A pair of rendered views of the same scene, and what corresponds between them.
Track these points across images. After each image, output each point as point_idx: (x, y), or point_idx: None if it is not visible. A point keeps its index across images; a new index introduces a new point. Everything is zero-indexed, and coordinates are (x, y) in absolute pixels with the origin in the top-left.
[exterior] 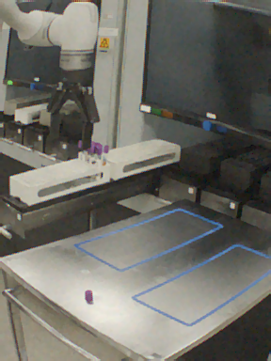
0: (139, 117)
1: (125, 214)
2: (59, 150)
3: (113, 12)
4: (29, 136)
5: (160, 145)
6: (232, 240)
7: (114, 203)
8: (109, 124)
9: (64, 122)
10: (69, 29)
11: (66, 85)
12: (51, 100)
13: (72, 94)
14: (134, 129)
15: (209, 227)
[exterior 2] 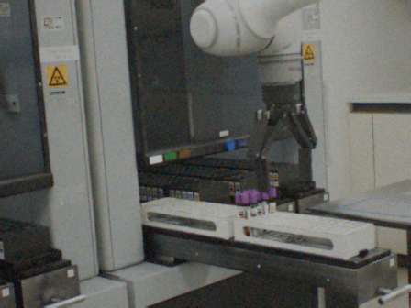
0: (136, 179)
1: (185, 304)
2: (61, 286)
3: (62, 14)
4: None
5: (166, 203)
6: (403, 194)
7: (168, 301)
8: (92, 212)
9: (7, 250)
10: (300, 20)
11: (279, 108)
12: (261, 137)
13: (294, 116)
14: (130, 200)
15: (379, 200)
